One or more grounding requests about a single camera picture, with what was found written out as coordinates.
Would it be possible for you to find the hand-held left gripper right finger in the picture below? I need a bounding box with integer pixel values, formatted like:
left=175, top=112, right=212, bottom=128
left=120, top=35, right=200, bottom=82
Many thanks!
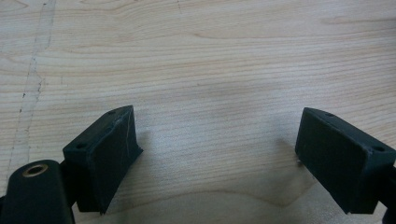
left=294, top=106, right=396, bottom=216

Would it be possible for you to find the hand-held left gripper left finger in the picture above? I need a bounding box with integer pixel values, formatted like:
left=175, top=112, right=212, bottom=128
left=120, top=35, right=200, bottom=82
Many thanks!
left=62, top=105, right=145, bottom=216

